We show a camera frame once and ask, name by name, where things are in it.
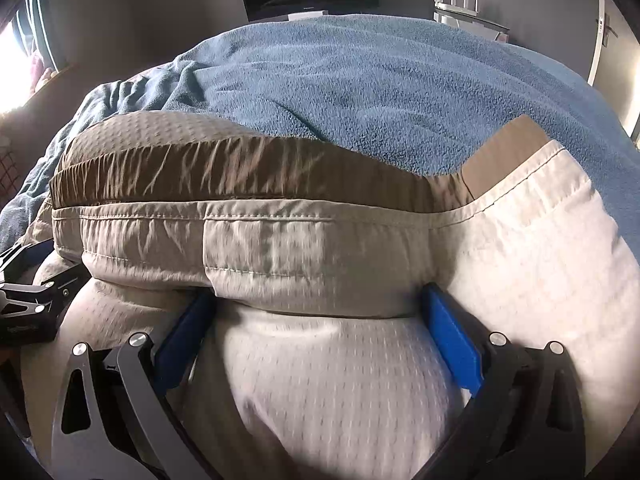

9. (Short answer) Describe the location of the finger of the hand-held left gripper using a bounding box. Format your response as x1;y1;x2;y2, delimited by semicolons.
0;264;90;311
0;239;56;281

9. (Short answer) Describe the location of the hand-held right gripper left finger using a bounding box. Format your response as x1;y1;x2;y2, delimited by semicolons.
52;290;221;480

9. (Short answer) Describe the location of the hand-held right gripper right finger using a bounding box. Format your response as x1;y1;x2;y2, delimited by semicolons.
420;282;587;480

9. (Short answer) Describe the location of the bright window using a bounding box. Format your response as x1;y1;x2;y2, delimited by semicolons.
0;0;66;116

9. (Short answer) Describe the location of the blue fleece blanket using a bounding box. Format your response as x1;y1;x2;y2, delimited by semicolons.
0;12;640;261

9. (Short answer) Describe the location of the white door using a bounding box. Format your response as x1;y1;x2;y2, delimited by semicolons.
586;0;640;141

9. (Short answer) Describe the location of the wire grid wall panel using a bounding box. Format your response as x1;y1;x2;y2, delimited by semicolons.
0;132;23;201

